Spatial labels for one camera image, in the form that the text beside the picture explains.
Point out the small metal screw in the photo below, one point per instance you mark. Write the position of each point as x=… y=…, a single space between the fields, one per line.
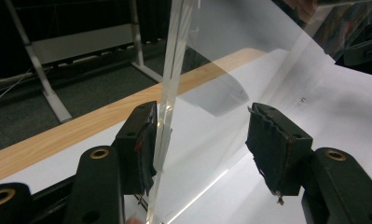
x=303 y=100

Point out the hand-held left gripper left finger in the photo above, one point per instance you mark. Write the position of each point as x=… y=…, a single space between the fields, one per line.
x=137 y=146

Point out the white metal stand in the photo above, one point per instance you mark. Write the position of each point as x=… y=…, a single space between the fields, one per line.
x=50 y=93

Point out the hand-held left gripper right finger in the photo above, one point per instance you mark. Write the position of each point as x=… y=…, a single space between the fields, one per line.
x=277 y=149

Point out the clear acrylic plate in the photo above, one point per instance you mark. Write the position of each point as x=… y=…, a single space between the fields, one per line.
x=171 y=77

